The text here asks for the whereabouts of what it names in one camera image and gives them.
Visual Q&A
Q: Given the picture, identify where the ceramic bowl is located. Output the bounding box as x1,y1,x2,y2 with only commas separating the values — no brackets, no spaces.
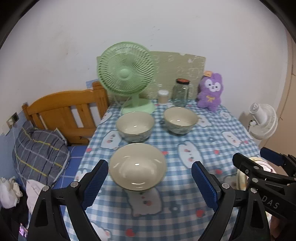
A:
116,111,155,143
109,143,167,191
163,107,199,135

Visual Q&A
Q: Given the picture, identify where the wall power outlet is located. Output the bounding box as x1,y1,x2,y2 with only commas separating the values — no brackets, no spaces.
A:
6,113,19,128

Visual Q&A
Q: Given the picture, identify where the scalloped yellow flower plate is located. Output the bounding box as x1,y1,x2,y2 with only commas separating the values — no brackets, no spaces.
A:
236,157,267,190

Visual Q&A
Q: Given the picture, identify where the grey plaid pillow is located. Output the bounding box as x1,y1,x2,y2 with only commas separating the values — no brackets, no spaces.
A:
12,120,70,186

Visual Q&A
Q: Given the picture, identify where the wooden bed headboard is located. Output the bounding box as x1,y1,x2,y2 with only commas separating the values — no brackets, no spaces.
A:
22,81,109,146

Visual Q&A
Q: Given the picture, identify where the blue checkered tablecloth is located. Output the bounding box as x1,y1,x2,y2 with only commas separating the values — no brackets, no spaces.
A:
86,101,259,240

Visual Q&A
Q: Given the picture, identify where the glass jar black lid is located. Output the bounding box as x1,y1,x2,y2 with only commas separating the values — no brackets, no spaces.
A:
171,78,191,107

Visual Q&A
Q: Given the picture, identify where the white crumpled cloth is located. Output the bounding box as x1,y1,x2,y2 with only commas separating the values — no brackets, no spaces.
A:
0,176,23,209

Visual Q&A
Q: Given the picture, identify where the cotton swab container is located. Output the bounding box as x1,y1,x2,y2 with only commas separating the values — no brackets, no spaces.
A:
158,89,169,105

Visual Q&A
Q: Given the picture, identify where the purple plush bunny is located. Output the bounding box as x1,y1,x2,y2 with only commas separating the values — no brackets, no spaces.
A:
197,71,223,112

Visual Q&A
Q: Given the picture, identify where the green desk fan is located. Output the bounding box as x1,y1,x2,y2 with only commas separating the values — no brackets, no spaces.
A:
97,42,156,114

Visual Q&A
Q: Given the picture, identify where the green cartoon board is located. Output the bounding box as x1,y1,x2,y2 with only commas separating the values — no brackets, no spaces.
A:
140,51,206,99

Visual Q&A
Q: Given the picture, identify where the white red trim plate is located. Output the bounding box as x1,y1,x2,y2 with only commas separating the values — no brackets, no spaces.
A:
255,160,276,173

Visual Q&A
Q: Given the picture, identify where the white floor fan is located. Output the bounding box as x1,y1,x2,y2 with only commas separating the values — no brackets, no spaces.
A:
249,103,278,141

